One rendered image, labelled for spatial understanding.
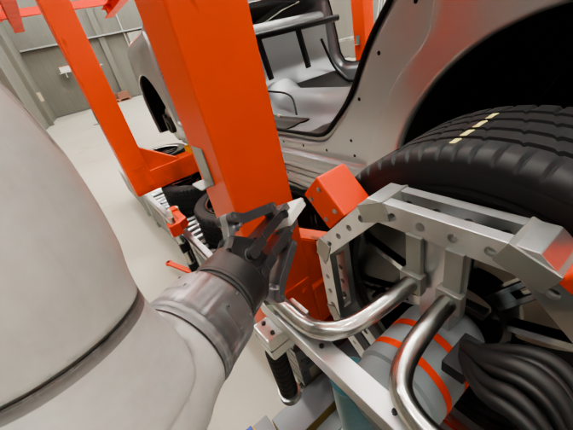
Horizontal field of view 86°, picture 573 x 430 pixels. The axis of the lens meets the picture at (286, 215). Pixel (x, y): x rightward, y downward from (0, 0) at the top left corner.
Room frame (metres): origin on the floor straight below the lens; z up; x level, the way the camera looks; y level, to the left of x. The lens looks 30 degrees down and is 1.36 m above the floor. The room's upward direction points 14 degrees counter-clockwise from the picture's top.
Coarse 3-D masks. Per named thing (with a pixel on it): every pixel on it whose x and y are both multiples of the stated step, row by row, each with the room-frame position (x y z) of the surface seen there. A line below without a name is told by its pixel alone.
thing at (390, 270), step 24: (360, 240) 0.55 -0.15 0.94; (384, 240) 0.61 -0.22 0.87; (360, 264) 0.57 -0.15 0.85; (384, 264) 0.60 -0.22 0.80; (360, 288) 0.56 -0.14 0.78; (384, 288) 0.52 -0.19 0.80; (480, 288) 0.35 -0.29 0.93; (504, 288) 0.32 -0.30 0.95; (504, 312) 0.32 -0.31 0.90; (504, 336) 0.31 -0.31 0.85; (528, 336) 0.28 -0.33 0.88; (552, 336) 0.26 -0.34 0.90; (480, 408) 0.31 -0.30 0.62
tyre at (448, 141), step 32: (448, 128) 0.50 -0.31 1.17; (480, 128) 0.44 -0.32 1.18; (512, 128) 0.41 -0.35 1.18; (544, 128) 0.39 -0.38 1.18; (384, 160) 0.49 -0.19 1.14; (416, 160) 0.43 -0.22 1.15; (448, 160) 0.39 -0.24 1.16; (480, 160) 0.35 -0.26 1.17; (512, 160) 0.33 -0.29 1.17; (544, 160) 0.31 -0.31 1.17; (448, 192) 0.38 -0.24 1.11; (480, 192) 0.35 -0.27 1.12; (512, 192) 0.31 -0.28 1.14; (544, 192) 0.29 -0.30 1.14; (352, 256) 0.58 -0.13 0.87
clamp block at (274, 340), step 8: (296, 304) 0.40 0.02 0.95; (304, 312) 0.37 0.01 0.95; (264, 320) 0.38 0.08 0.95; (256, 328) 0.37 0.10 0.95; (264, 328) 0.36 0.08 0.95; (272, 328) 0.36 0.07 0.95; (280, 328) 0.35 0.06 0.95; (264, 336) 0.35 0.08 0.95; (272, 336) 0.34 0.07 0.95; (280, 336) 0.34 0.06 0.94; (264, 344) 0.35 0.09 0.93; (272, 344) 0.33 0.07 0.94; (280, 344) 0.34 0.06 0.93; (288, 344) 0.35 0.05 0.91; (272, 352) 0.33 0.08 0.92; (280, 352) 0.34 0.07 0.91
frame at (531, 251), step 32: (384, 192) 0.42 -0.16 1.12; (416, 192) 0.39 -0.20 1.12; (352, 224) 0.45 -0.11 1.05; (416, 224) 0.34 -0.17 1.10; (448, 224) 0.30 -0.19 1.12; (480, 224) 0.29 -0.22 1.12; (512, 224) 0.28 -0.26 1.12; (544, 224) 0.26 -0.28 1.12; (320, 256) 0.54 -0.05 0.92; (480, 256) 0.27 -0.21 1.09; (512, 256) 0.24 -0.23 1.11; (544, 256) 0.22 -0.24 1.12; (352, 288) 0.54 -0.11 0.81; (544, 288) 0.21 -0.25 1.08; (448, 416) 0.32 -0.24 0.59
